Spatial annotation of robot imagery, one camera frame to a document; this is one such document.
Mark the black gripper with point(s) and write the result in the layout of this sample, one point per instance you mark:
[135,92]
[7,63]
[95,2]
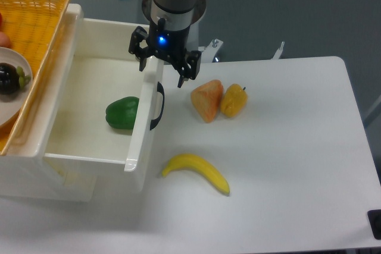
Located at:
[170,46]

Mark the white top drawer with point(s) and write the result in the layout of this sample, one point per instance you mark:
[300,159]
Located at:
[102,72]

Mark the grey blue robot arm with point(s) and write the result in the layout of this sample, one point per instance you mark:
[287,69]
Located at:
[177,13]

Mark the white drawer cabinet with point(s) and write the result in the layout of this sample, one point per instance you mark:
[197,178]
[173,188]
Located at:
[25,170]

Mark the orange triangular bread piece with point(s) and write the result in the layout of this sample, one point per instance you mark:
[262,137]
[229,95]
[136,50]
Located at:
[206,99]

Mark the green bell pepper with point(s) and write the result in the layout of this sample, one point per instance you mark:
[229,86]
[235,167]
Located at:
[122,113]

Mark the yellow bell pepper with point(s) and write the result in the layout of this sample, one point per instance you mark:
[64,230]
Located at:
[233,101]

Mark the yellow banana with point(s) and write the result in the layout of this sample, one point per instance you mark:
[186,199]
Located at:
[195,163]

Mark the yellow woven basket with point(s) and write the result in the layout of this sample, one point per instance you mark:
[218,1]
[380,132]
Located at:
[32,26]

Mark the dark purple mangosteen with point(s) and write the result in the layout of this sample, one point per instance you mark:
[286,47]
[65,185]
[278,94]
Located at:
[13,79]

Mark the white plate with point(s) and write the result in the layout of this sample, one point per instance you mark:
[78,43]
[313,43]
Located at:
[11,104]

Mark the black corner table clamp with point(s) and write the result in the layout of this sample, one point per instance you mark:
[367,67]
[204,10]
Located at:
[374,217]

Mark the black drawer handle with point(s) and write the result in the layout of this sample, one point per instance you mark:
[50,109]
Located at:
[159,109]

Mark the white bracket behind table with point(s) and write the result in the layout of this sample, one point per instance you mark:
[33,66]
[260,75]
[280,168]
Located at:
[279,51]

